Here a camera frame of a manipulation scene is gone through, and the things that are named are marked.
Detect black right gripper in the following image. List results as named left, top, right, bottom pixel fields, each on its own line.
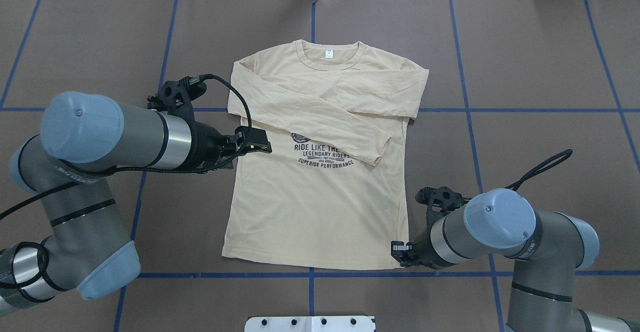
left=391, top=186, right=466, bottom=270

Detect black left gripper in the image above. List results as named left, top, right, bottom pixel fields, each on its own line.
left=147, top=75, right=272, bottom=173

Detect beige long-sleeve printed shirt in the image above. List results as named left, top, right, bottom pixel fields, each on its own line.
left=221, top=40, right=430, bottom=270

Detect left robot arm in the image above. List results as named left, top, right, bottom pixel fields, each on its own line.
left=1, top=73, right=272, bottom=316

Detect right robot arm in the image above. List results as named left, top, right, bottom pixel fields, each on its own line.
left=390, top=186, right=639, bottom=332

